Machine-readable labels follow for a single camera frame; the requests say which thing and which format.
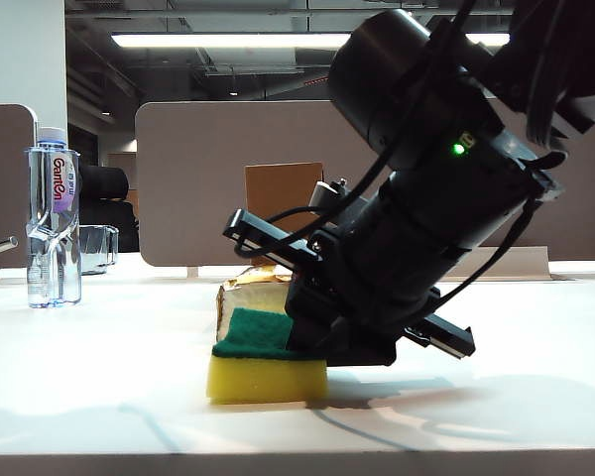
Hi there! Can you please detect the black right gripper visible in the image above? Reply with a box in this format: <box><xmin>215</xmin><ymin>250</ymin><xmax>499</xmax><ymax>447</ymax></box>
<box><xmin>222</xmin><ymin>208</ymin><xmax>476</xmax><ymax>368</ymax></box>

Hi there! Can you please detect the yellow sponge green scouring top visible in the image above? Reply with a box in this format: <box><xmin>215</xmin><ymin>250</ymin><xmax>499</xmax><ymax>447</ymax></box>
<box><xmin>205</xmin><ymin>306</ymin><xmax>329</xmax><ymax>406</ymax></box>

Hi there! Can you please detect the clear Ganten water bottle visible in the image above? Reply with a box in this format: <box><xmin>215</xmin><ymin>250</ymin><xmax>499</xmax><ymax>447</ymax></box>
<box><xmin>26</xmin><ymin>126</ymin><xmax>83</xmax><ymax>309</ymax></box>

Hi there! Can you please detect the crumpled paper bread bag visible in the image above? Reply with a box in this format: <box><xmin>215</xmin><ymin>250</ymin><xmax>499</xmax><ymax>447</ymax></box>
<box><xmin>216</xmin><ymin>265</ymin><xmax>298</xmax><ymax>344</ymax></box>

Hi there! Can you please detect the brown cardboard box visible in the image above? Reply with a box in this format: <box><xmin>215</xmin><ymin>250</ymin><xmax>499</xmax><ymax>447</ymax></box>
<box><xmin>244</xmin><ymin>162</ymin><xmax>325</xmax><ymax>265</ymax></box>

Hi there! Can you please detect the wide grey desk partition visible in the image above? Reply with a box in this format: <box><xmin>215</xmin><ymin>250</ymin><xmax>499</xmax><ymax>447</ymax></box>
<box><xmin>134</xmin><ymin>100</ymin><xmax>595</xmax><ymax>267</ymax></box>

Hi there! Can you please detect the clear glass cup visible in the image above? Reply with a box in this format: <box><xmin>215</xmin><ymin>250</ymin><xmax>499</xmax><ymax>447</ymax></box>
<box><xmin>78</xmin><ymin>223</ymin><xmax>121</xmax><ymax>276</ymax></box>

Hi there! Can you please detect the long ceiling light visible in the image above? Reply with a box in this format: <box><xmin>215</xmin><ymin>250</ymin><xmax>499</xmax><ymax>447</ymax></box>
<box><xmin>110</xmin><ymin>32</ymin><xmax>512</xmax><ymax>50</ymax></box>

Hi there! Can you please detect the narrow grey desk partition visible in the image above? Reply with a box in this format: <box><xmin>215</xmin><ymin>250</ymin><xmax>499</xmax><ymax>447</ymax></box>
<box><xmin>0</xmin><ymin>103</ymin><xmax>42</xmax><ymax>272</ymax></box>

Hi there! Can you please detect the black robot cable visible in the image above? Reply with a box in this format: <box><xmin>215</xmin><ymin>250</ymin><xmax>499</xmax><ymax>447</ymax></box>
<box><xmin>235</xmin><ymin>0</ymin><xmax>477</xmax><ymax>259</ymax></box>
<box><xmin>433</xmin><ymin>151</ymin><xmax>569</xmax><ymax>301</ymax></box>

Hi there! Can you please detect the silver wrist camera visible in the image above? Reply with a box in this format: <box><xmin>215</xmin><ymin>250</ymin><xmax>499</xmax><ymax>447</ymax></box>
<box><xmin>309</xmin><ymin>177</ymin><xmax>352</xmax><ymax>209</ymax></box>

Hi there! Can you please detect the grey cable tray lid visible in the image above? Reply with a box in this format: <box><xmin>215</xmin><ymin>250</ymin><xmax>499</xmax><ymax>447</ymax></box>
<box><xmin>433</xmin><ymin>246</ymin><xmax>552</xmax><ymax>283</ymax></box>

